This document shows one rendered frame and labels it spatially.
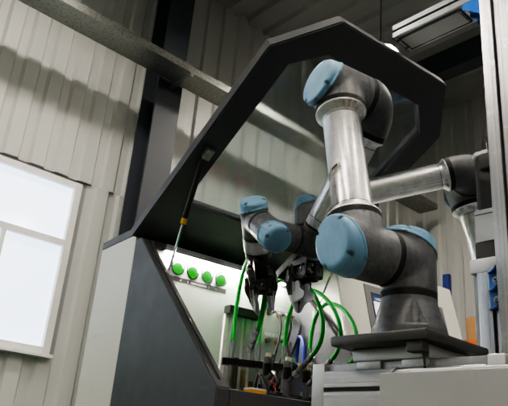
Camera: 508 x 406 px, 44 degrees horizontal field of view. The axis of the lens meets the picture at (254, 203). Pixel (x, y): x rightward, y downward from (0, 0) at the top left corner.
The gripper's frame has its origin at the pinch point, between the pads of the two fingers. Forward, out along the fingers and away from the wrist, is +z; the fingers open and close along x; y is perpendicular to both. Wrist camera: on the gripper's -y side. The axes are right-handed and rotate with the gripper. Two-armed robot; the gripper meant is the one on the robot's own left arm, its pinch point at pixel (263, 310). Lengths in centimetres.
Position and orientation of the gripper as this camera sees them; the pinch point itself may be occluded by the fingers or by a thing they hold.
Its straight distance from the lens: 184.3
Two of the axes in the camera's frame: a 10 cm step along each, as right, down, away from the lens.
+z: 0.9, 9.2, 3.8
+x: 9.9, -1.3, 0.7
